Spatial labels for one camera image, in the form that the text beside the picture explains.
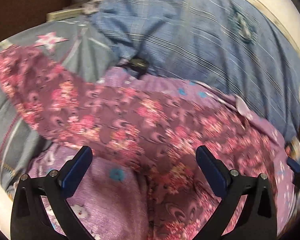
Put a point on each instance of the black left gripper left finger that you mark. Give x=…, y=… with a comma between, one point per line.
x=29, y=219

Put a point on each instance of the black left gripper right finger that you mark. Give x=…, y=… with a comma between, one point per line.
x=247, y=209

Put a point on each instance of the maroon floral patterned garment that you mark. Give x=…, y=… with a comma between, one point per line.
x=130, y=134

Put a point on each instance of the purple flowered cloth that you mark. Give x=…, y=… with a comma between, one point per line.
x=110, y=197

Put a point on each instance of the blue plaid pillow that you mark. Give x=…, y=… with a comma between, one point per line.
x=228, y=44

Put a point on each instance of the grey star patterned bedsheet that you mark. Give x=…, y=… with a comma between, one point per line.
x=28, y=62

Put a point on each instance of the small black device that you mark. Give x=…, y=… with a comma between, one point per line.
x=136, y=67

